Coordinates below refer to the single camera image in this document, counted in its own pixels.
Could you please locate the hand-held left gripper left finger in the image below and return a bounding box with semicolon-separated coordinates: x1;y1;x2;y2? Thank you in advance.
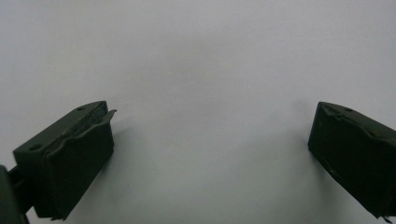
12;100;118;220

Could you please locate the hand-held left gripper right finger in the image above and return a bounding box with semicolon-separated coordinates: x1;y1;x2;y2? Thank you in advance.
307;101;396;219

